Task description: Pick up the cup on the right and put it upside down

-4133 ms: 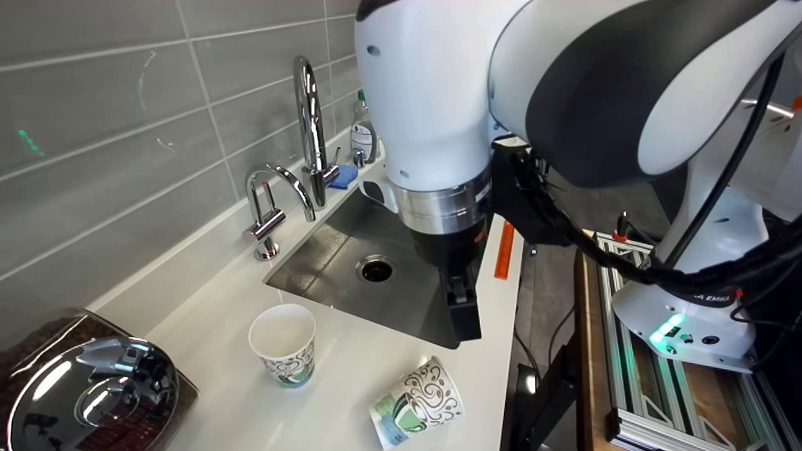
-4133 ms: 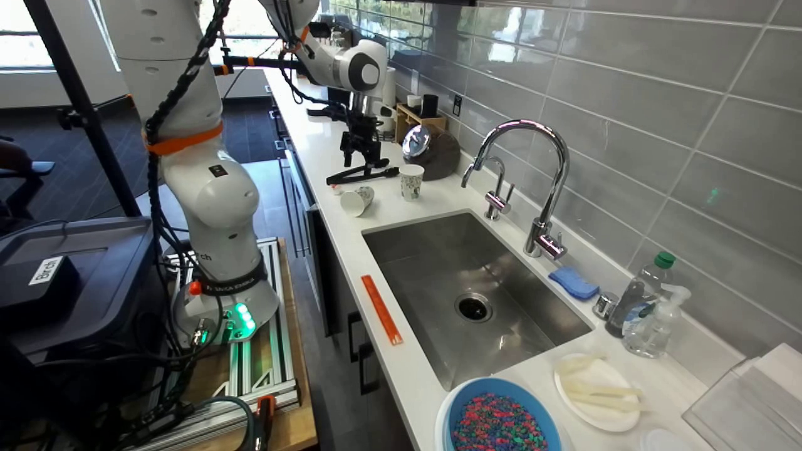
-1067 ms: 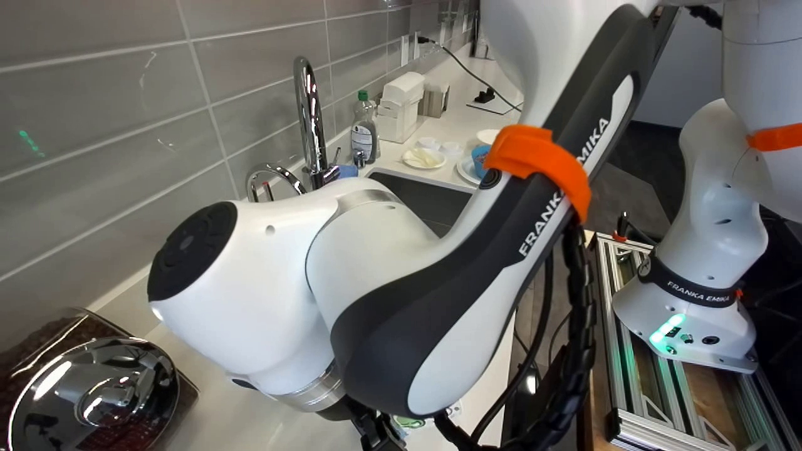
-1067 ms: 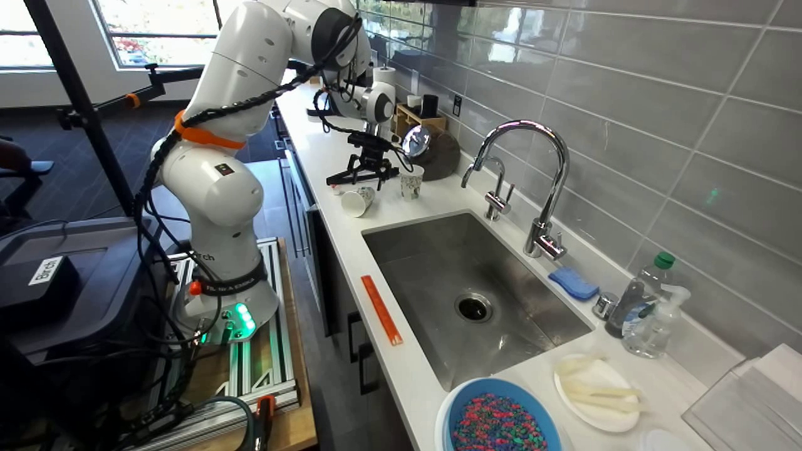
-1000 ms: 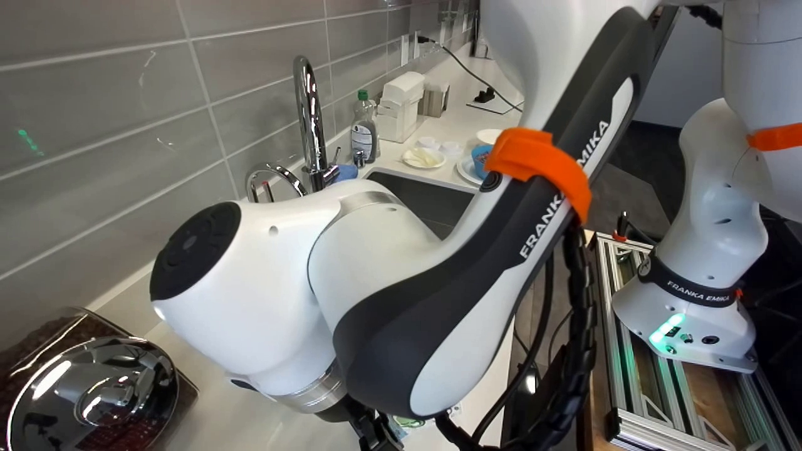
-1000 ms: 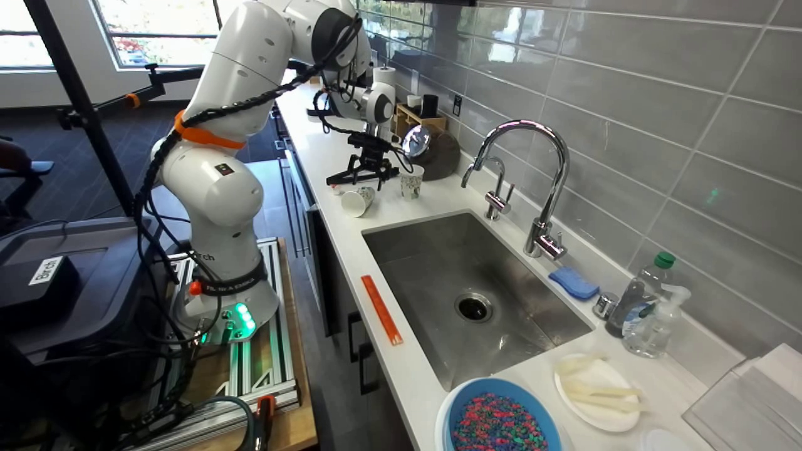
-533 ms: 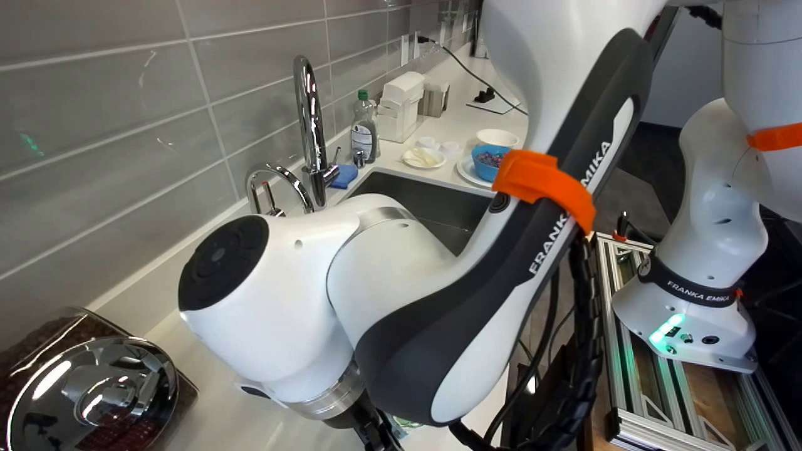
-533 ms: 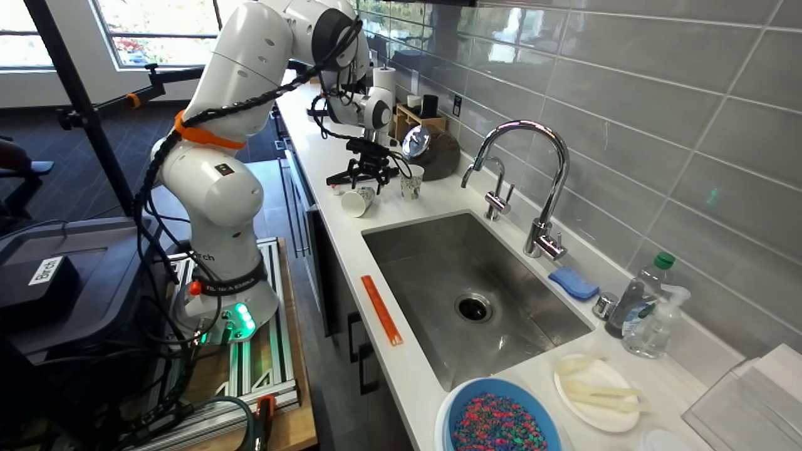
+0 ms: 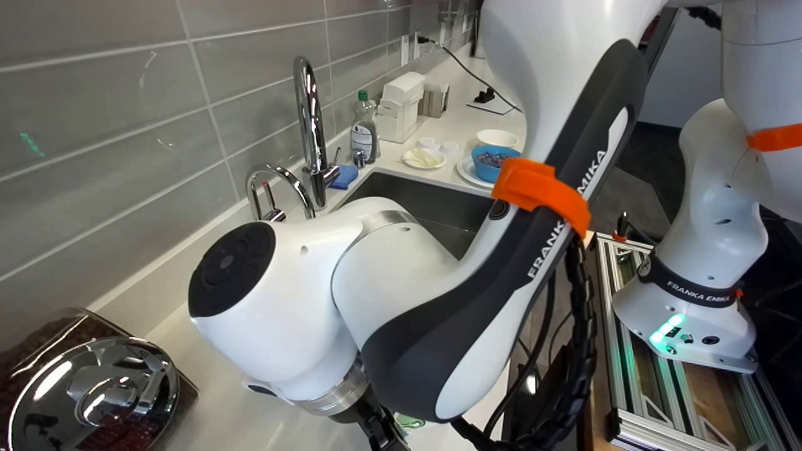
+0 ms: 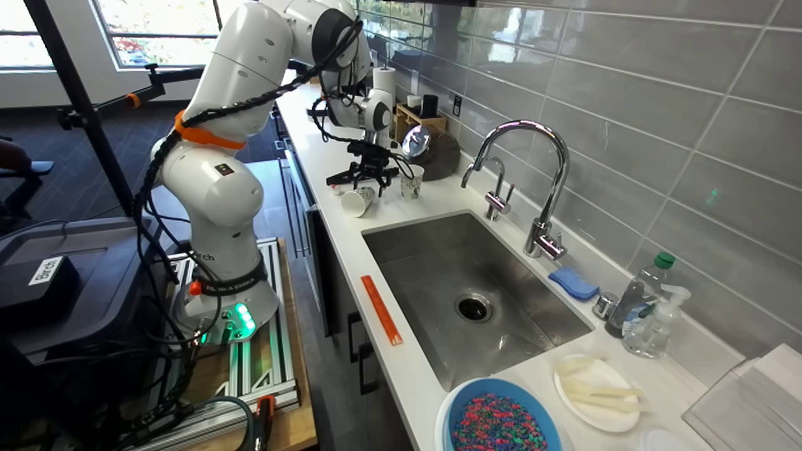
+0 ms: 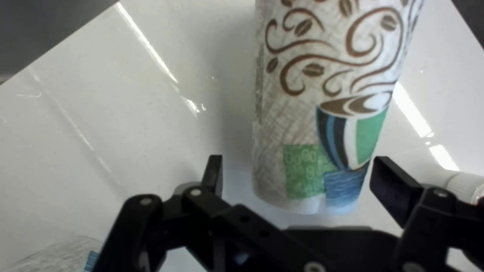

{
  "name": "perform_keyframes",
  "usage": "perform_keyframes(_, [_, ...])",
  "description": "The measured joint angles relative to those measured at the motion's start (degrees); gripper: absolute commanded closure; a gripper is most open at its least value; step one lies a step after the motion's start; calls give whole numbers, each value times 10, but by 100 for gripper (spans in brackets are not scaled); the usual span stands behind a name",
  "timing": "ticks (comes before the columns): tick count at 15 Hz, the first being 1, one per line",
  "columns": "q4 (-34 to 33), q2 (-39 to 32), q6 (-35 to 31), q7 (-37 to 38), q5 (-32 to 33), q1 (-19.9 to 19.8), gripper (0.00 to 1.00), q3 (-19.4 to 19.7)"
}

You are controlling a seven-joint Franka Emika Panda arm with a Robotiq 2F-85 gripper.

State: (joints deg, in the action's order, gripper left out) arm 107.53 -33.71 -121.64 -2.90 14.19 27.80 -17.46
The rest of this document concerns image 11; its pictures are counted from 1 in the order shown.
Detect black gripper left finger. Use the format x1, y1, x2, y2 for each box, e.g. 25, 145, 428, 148
90, 152, 324, 272

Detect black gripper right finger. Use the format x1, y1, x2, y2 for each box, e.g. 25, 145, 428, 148
369, 156, 484, 272

